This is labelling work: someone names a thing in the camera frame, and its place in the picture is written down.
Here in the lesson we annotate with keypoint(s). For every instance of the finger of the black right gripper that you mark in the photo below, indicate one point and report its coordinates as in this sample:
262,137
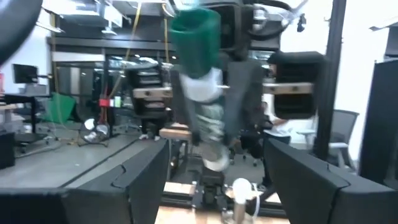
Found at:
242,99
186,105

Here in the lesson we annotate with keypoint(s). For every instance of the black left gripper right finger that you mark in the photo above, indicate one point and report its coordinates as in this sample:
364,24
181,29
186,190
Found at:
304,193

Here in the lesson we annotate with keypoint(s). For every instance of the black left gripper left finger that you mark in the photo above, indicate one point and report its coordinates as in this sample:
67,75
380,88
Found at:
133,193

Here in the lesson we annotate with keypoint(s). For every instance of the chunky green Expo marker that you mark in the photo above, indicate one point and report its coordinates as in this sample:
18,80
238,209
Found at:
196,40

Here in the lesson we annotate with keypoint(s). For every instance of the white bulb table lamp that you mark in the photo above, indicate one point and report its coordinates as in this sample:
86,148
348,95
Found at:
242,189

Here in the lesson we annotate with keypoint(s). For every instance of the green box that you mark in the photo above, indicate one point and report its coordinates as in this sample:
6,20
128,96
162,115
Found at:
117,102

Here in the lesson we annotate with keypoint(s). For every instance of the grey office chair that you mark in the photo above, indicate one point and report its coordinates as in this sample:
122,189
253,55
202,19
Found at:
342,130

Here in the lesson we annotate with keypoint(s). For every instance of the black floor fan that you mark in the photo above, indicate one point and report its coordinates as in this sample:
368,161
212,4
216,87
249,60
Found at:
93,132

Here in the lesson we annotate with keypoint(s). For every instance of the red box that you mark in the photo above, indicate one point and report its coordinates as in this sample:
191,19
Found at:
104,103

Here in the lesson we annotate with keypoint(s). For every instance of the black partition panel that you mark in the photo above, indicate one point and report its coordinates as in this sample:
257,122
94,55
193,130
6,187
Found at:
382,124

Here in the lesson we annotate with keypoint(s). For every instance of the green fabric screen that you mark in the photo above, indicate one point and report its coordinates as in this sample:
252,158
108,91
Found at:
60,107

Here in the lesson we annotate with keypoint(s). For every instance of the black computer tower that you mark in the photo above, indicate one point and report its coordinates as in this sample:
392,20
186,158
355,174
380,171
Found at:
6,149

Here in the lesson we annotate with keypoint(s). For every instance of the black computer monitor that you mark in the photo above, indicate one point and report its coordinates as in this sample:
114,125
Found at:
25,73

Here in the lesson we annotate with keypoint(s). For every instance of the black metal post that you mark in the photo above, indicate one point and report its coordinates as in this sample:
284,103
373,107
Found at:
331,77

